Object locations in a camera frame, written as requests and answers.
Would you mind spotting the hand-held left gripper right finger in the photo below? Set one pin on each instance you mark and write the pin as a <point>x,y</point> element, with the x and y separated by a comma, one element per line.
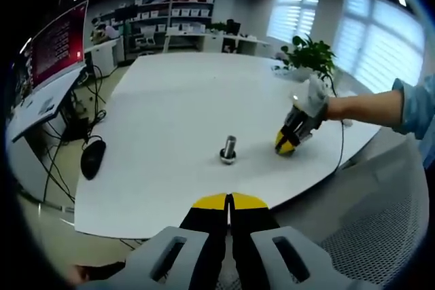
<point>251,235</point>

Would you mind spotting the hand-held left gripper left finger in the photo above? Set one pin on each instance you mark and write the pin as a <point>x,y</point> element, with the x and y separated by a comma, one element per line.
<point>200,235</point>

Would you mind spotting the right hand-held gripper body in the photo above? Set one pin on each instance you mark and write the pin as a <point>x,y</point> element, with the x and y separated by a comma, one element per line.
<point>316,100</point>

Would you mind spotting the thick steel threaded stud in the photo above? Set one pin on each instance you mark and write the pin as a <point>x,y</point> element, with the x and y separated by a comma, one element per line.
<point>230,144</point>

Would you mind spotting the person's left hand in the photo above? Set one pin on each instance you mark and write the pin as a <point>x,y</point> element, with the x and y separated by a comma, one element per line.
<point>98,269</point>

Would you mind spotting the green leafy potted plant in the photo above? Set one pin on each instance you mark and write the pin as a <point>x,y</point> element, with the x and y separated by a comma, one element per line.
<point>312,55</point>

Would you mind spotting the window with white blinds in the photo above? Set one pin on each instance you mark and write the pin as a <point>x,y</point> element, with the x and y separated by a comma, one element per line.
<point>294,11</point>
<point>380,45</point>

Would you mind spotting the grey mesh office chair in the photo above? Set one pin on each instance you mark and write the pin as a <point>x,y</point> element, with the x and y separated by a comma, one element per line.
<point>374,208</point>

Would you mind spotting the black monitor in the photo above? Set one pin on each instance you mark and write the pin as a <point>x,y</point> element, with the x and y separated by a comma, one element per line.
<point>233,26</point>

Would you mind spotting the long white counter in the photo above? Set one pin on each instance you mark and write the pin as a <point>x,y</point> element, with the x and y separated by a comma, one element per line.
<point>210,40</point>

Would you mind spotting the small green plant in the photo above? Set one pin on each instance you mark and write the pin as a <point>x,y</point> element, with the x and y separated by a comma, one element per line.
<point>217,27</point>

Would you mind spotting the black computer mouse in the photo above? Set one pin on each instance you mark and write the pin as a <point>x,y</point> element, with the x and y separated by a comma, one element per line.
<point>92,159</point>

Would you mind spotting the white shelving unit with boxes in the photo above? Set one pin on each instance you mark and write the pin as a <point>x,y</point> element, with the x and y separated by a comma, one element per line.
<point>176,11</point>

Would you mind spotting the white cabinet desk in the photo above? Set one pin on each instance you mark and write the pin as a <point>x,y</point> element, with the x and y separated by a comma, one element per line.
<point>105,54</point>

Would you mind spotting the white standing desk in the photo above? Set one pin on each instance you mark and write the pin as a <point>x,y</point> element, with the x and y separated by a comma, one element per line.
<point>40,106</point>

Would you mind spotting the red screen monitor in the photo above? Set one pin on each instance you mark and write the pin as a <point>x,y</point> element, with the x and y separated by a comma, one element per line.
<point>57,45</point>

